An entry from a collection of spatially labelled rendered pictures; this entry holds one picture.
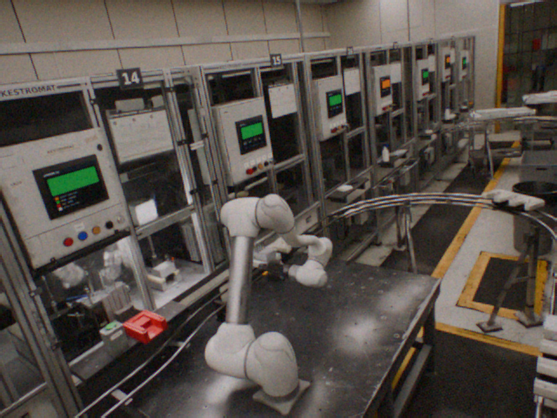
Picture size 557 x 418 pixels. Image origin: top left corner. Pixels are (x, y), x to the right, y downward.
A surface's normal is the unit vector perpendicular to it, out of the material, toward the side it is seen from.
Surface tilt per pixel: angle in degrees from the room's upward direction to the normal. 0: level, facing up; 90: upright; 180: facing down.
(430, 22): 90
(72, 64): 90
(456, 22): 90
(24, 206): 90
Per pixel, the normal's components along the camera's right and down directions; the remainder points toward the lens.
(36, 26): 0.80, 0.08
